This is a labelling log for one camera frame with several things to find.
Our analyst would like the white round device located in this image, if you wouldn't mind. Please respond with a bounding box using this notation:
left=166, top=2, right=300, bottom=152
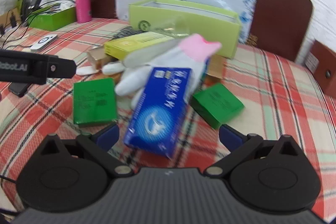
left=30, top=34, right=58, bottom=53

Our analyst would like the large lime green box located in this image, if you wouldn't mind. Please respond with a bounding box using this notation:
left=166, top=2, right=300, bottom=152
left=128, top=0, right=242, bottom=59

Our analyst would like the clear plastic cup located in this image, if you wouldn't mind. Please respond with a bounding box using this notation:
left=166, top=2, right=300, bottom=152
left=154, top=16, right=190, bottom=39

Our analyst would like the black phone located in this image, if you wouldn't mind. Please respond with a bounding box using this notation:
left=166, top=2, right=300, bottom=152
left=8, top=82, right=32, bottom=98

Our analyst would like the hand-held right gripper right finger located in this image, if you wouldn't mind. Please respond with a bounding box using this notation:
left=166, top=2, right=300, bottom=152
left=204, top=124, right=303, bottom=178

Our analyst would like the yellow carton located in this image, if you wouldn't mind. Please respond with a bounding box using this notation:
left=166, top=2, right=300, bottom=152
left=104, top=31, right=172, bottom=60

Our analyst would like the pink thermos bottle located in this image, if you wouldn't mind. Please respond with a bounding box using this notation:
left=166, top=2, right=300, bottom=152
left=75, top=0, right=92, bottom=23

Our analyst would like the steel wool scrubber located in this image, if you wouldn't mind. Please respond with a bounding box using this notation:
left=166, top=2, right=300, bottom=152
left=113, top=26, right=141, bottom=40

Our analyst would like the black cable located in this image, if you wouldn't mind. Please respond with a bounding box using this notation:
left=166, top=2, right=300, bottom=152
left=0, top=0, right=76, bottom=44

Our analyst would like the red plaid cloth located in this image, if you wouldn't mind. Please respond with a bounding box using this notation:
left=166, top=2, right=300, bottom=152
left=0, top=18, right=336, bottom=224

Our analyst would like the green tissue box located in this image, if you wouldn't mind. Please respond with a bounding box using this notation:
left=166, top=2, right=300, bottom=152
left=27, top=3, right=77, bottom=31

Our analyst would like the white glove with pink cuff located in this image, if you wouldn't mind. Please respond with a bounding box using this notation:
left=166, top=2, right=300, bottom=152
left=115, top=33, right=222, bottom=96

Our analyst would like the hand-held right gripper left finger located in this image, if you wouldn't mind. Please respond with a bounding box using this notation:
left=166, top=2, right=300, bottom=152
left=39, top=123, right=134, bottom=178

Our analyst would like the small brown cardboard box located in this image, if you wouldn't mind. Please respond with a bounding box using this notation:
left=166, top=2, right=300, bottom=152
left=87, top=48, right=108, bottom=73

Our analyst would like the dark brown board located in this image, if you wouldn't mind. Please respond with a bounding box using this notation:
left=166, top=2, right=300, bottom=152
left=88, top=0, right=313, bottom=63

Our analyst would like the reddish brown gift box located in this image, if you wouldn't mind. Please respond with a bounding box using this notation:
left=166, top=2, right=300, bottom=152
left=304, top=40, right=336, bottom=98

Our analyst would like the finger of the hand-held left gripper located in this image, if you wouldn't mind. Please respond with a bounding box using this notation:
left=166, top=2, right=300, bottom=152
left=31, top=54, right=77, bottom=85

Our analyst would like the black charger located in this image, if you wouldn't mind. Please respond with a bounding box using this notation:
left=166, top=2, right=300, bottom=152
left=22, top=0, right=43, bottom=12

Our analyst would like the open brown cardboard box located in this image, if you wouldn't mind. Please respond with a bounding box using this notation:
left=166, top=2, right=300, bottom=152
left=204, top=54, right=227, bottom=81

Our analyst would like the blue printed carton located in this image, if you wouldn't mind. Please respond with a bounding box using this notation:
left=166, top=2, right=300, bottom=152
left=123, top=67, right=193, bottom=159

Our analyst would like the flat green box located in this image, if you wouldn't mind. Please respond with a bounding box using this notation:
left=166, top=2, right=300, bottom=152
left=190, top=83, right=245, bottom=130
left=73, top=78, right=118, bottom=127

